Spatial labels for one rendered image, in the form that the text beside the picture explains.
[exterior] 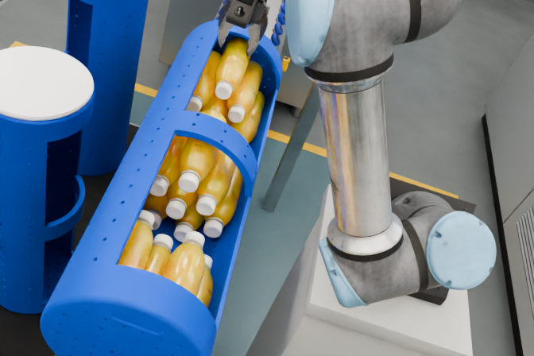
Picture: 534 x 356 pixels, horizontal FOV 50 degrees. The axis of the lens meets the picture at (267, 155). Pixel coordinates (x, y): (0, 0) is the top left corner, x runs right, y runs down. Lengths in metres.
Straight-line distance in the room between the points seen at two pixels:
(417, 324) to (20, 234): 1.11
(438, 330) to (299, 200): 1.77
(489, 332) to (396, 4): 2.32
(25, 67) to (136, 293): 0.82
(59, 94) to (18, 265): 0.62
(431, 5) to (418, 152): 2.81
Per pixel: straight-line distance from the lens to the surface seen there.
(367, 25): 0.70
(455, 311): 1.22
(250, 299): 2.45
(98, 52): 2.08
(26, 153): 1.52
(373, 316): 1.12
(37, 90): 1.51
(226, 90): 1.39
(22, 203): 1.66
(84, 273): 0.97
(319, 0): 0.68
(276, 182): 2.61
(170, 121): 1.20
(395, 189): 1.13
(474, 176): 3.60
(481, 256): 0.95
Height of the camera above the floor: 2.01
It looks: 42 degrees down
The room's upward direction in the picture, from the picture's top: 21 degrees clockwise
